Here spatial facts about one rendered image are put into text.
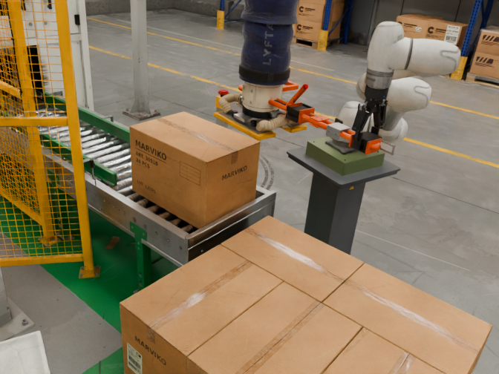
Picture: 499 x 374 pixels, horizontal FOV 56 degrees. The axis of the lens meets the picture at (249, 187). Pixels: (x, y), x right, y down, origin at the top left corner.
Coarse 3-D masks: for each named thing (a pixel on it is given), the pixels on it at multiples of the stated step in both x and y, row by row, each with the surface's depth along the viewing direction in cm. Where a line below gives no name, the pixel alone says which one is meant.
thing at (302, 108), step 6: (300, 102) 196; (288, 108) 192; (294, 108) 192; (300, 108) 193; (306, 108) 194; (312, 108) 191; (288, 114) 193; (294, 114) 191; (300, 114) 188; (306, 114) 190; (294, 120) 190; (300, 120) 190
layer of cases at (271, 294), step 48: (240, 240) 235; (288, 240) 238; (144, 288) 199; (192, 288) 201; (240, 288) 203; (288, 288) 206; (336, 288) 209; (384, 288) 211; (144, 336) 185; (192, 336) 177; (240, 336) 178; (288, 336) 180; (336, 336) 182; (384, 336) 184; (432, 336) 186; (480, 336) 188
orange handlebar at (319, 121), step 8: (240, 88) 217; (288, 88) 224; (296, 88) 227; (272, 104) 202; (280, 104) 199; (312, 120) 185; (320, 120) 183; (328, 120) 185; (344, 136) 174; (376, 144) 167
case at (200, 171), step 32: (160, 128) 252; (192, 128) 256; (224, 128) 259; (160, 160) 243; (192, 160) 226; (224, 160) 229; (256, 160) 250; (160, 192) 252; (192, 192) 234; (224, 192) 239; (192, 224) 242
